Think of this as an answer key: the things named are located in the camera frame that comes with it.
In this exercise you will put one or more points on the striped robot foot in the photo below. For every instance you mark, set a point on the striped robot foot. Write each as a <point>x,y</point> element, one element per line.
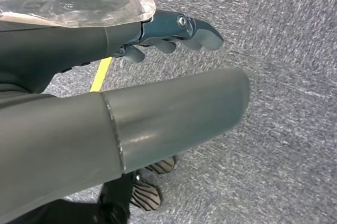
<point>163,166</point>
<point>146,196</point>

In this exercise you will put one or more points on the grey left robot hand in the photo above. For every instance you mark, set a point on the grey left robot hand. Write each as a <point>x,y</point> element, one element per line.
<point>66,138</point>

